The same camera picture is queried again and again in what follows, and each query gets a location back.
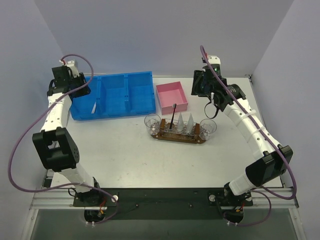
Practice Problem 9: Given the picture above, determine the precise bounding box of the white toothpaste red cap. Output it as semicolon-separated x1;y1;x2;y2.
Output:
177;113;185;133

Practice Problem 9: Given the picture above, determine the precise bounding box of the white toothpaste blue cap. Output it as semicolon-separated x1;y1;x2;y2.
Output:
185;114;194;135

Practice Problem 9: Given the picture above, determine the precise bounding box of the brown wooden tray holder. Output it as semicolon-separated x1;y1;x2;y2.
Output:
151;118;206;144

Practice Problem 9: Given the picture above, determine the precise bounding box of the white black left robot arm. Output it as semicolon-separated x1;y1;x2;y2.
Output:
32;60;103;206

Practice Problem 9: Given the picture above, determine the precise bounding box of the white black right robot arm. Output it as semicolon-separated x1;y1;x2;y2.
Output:
191;64;293;198

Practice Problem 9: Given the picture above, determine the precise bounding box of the blue plastic bin left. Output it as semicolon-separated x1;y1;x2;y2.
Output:
70;76;100;121

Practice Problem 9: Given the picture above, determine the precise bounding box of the blue plastic bin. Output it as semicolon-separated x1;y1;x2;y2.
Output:
125;71;156;116
99;74;127;118
70;76;100;121

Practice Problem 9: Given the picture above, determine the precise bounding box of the blue plastic bin middle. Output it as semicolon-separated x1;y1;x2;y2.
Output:
99;74;127;118

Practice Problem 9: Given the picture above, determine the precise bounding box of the pink wooden drawer box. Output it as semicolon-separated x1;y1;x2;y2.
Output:
156;81;189;115

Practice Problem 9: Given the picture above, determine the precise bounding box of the blue plastic bin right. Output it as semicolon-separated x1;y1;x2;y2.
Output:
125;71;156;116

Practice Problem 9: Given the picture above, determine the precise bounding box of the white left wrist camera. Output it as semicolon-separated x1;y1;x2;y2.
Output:
59;60;79;75

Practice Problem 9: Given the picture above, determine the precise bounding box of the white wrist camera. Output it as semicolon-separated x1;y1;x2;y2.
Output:
59;60;79;75
202;53;221;66

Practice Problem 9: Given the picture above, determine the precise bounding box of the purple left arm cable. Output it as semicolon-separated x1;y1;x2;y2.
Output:
7;53;120;225

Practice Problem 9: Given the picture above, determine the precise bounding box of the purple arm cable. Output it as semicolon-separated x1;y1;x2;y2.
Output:
199;44;298;227
7;53;120;225

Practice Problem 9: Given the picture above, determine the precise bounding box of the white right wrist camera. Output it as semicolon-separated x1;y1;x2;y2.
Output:
202;53;221;66

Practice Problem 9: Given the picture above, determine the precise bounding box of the aluminium frame rail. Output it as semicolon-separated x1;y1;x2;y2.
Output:
30;188;299;210

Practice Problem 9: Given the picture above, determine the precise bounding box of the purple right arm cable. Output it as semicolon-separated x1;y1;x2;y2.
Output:
199;44;298;227

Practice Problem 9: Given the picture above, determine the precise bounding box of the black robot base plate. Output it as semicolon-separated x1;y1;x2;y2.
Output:
73;187;253;220

